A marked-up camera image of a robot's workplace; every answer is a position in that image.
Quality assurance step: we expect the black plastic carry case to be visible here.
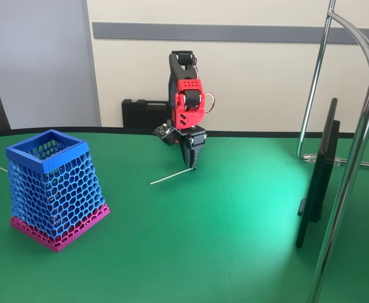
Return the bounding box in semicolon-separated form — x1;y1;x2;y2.
121;98;173;129

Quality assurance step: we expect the black monitor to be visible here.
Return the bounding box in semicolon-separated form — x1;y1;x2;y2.
294;97;342;250

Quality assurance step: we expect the chrome tube stand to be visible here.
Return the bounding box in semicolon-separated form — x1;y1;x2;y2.
296;0;369;303

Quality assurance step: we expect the clear plastic bracket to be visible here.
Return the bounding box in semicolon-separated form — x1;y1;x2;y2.
303;152;347;167

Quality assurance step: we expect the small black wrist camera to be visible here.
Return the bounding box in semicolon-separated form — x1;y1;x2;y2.
153;122;178;147

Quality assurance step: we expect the blue and magenta mesh basket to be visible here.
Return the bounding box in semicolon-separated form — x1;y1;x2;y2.
5;128;112;254

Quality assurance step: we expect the green cloth with black edge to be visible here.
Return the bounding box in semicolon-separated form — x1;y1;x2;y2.
0;126;369;303

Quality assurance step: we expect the grey wall rail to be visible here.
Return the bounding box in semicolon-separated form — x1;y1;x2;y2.
92;21;369;45

